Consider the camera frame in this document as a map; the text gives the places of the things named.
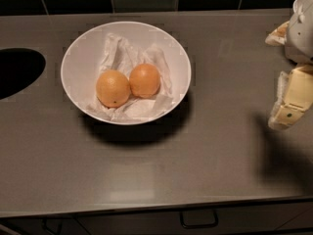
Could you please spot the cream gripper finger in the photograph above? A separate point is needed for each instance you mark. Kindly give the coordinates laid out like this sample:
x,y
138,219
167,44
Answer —
x,y
294,97
278,36

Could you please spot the orange fruit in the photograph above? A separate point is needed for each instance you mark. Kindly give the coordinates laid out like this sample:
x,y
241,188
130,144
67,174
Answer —
x,y
113,88
144,81

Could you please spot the white ceramic bowl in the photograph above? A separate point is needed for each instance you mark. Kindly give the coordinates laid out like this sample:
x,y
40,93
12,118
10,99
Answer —
x,y
80,65

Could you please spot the dark cabinet drawer front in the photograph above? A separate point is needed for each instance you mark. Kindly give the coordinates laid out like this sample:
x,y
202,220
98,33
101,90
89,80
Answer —
x,y
277,219

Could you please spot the white crumpled paper napkin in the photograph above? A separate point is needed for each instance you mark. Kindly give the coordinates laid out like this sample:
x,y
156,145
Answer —
x,y
121,55

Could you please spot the black drawer handle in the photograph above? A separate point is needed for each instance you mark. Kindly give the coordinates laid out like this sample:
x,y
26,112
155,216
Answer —
x,y
198,219

